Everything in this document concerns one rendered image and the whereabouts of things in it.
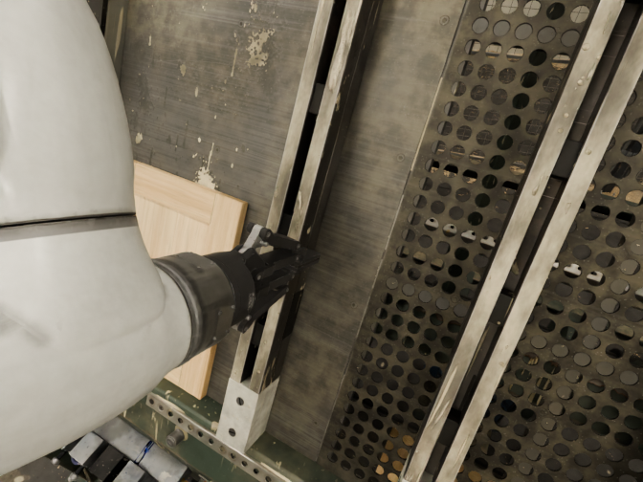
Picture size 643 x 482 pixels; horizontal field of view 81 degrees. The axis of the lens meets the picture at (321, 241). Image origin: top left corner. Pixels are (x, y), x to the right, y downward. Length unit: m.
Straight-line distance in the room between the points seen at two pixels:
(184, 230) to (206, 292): 0.44
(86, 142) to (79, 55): 0.05
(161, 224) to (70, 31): 0.56
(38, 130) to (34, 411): 0.14
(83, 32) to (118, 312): 0.16
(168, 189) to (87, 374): 0.55
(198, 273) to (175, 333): 0.06
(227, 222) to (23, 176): 0.47
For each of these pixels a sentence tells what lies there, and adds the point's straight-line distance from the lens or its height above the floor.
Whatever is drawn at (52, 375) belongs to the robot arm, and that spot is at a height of 1.46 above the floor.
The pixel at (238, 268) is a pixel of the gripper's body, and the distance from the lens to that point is 0.36.
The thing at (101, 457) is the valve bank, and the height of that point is 0.76.
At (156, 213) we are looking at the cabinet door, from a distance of 0.79.
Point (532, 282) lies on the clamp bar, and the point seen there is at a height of 1.30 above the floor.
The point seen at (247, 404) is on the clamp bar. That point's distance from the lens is 0.69.
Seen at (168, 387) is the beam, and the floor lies 0.90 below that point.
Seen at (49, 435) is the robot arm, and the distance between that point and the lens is 0.25.
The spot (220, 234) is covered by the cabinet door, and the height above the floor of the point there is 1.18.
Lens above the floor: 1.64
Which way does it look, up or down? 45 degrees down
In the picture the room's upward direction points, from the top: straight up
